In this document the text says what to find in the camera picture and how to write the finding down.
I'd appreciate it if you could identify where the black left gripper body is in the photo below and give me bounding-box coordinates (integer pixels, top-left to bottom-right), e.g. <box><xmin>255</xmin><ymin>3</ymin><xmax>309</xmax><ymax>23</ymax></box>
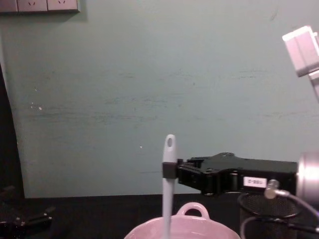
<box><xmin>0</xmin><ymin>196</ymin><xmax>32</xmax><ymax>239</ymax></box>

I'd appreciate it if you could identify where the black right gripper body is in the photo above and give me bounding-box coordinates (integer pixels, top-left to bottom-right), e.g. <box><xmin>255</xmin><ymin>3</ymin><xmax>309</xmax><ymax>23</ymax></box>
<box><xmin>200</xmin><ymin>152</ymin><xmax>299</xmax><ymax>197</ymax></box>

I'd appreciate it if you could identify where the white plastic spoon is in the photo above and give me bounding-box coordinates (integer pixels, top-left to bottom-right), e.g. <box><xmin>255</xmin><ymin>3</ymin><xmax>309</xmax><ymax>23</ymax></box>
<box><xmin>161</xmin><ymin>134</ymin><xmax>178</xmax><ymax>239</ymax></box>

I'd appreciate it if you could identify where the black mesh pen holder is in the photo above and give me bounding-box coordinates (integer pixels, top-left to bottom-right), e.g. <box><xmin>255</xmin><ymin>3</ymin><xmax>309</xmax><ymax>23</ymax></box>
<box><xmin>236</xmin><ymin>192</ymin><xmax>304</xmax><ymax>239</ymax></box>

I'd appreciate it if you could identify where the black hanging cloth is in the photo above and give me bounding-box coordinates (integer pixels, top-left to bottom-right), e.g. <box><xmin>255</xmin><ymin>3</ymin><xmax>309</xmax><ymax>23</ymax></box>
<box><xmin>0</xmin><ymin>59</ymin><xmax>26</xmax><ymax>200</ymax></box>

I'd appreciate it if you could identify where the black table cloth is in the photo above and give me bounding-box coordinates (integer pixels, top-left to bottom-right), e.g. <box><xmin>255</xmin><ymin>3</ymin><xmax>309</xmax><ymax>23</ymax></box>
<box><xmin>0</xmin><ymin>193</ymin><xmax>319</xmax><ymax>239</ymax></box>

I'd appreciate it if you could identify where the thin dark cable silver plug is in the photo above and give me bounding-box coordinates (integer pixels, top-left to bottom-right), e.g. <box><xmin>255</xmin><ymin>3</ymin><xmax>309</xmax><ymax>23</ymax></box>
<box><xmin>240</xmin><ymin>179</ymin><xmax>319</xmax><ymax>239</ymax></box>

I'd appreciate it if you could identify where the pink ceramic pot with handles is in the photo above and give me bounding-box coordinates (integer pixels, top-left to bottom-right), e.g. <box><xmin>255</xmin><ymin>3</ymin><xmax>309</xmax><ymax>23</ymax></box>
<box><xmin>123</xmin><ymin>202</ymin><xmax>241</xmax><ymax>239</ymax></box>

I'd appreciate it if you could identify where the pale green wall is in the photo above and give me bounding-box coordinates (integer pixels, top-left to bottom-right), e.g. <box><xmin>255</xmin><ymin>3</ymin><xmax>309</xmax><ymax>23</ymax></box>
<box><xmin>0</xmin><ymin>0</ymin><xmax>319</xmax><ymax>200</ymax></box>

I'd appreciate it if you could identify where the white wall socket plate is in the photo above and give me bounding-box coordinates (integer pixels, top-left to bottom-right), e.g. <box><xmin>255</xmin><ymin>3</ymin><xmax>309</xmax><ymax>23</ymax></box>
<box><xmin>17</xmin><ymin>0</ymin><xmax>48</xmax><ymax>13</ymax></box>
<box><xmin>0</xmin><ymin>0</ymin><xmax>18</xmax><ymax>13</ymax></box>
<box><xmin>47</xmin><ymin>0</ymin><xmax>82</xmax><ymax>14</ymax></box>

